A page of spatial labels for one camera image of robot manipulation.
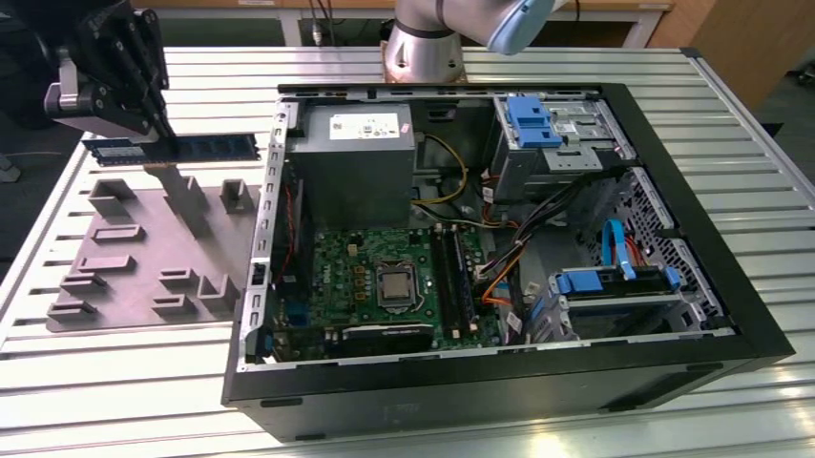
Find grey power supply unit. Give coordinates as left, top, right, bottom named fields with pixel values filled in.
left=286, top=103, right=420, bottom=231

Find wooden desk with white frame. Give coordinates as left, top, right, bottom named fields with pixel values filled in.
left=132, top=0, right=676, bottom=49

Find RAM stick with blue label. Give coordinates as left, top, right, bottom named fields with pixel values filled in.
left=84, top=134, right=261, bottom=168

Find grey parts rack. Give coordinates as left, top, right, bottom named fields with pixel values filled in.
left=44, top=164, right=262, bottom=334

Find black PC case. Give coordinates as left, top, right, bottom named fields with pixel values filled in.
left=218, top=81, right=797, bottom=443

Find black cable with silver plug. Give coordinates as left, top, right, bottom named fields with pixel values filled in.
left=308, top=0, right=332, bottom=48

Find orange wire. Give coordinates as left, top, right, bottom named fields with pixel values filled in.
left=477, top=279, right=512, bottom=307

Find blue flat data wire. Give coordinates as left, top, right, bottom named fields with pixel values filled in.
left=600, top=218, right=639, bottom=281

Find brown wooden cabinet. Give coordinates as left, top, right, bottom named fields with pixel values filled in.
left=645, top=0, right=815, bottom=114

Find green motherboard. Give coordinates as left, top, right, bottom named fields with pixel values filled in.
left=269, top=223, right=508, bottom=360

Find black RAM slot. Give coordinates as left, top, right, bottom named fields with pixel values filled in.
left=430, top=222, right=461, bottom=338

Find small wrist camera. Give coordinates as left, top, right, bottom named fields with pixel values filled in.
left=42, top=45, right=97, bottom=118

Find blue optical bay carrier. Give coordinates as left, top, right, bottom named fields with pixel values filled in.
left=505, top=94, right=567, bottom=150

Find metal CPU socket cover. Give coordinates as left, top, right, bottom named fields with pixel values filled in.
left=374, top=260, right=418, bottom=312

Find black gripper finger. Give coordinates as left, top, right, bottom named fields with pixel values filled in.
left=126, top=8, right=178, bottom=144

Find metal disk bay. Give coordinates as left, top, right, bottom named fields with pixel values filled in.
left=545, top=266, right=740, bottom=343

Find metal drive cage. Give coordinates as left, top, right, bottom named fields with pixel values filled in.
left=489, top=94, right=639, bottom=204

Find yellow and black power wires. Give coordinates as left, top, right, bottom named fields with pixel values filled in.
left=409, top=134, right=469, bottom=209

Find hard disk in blue carrier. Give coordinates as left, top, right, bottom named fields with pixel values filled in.
left=553, top=266, right=681, bottom=302

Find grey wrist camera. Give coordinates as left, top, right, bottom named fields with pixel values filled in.
left=53, top=112, right=154, bottom=143

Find black graphics card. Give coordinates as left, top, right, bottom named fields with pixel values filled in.
left=322, top=323, right=433, bottom=358

